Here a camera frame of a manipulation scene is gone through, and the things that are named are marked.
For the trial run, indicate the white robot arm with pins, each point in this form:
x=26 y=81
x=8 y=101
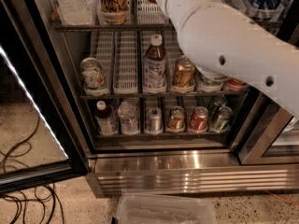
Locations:
x=218 y=37

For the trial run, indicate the gold tall can top shelf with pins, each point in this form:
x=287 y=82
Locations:
x=113 y=12

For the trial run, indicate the brown tea bottle middle shelf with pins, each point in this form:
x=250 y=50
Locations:
x=154 y=66

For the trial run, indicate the brown tea bottle shelf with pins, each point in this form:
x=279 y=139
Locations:
x=154 y=66
x=105 y=118

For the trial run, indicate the gold can middle shelf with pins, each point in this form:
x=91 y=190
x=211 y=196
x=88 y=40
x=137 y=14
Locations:
x=183 y=73

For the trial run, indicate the blue white can top shelf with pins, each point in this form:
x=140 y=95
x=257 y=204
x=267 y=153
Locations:
x=263 y=10

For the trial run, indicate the white green can front middle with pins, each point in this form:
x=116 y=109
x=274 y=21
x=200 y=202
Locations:
x=210 y=83

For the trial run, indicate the white green can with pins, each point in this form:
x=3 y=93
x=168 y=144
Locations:
x=92 y=73
x=210 y=83

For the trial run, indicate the red coke can front middle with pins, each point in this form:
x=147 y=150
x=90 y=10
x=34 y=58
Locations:
x=236 y=82

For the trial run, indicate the clear water bottle top shelf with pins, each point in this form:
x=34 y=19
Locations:
x=76 y=12

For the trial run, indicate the clear water bottle shelf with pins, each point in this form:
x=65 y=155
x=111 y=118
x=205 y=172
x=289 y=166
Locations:
x=129 y=116
x=76 y=12

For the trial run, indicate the green can rear bottom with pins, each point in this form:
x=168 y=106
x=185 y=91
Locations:
x=216 y=103

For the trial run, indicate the white green can middle left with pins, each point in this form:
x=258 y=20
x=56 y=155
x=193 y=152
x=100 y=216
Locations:
x=92 y=73

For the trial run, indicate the silver can bottom shelf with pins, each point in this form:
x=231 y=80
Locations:
x=154 y=119

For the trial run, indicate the red can bottom shelf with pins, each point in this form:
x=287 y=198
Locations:
x=199 y=119

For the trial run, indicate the clear water bottle bottom shelf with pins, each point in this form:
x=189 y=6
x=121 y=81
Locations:
x=129 y=116

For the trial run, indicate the gold can bottom shelf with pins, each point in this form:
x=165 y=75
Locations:
x=176 y=118

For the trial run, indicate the stainless steel display fridge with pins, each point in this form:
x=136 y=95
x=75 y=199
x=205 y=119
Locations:
x=167 y=162

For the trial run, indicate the green can front bottom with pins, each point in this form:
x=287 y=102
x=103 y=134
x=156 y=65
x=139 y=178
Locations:
x=221 y=120

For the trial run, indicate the brown tea bottle bottom shelf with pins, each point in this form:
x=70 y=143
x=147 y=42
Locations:
x=105 y=118

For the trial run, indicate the open glass fridge door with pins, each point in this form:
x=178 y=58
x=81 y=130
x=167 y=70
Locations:
x=41 y=139

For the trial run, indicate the right sliding glass door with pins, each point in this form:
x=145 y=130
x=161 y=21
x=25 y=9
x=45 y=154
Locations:
x=268 y=139

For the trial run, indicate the clear plastic bin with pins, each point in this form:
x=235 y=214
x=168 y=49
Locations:
x=163 y=209

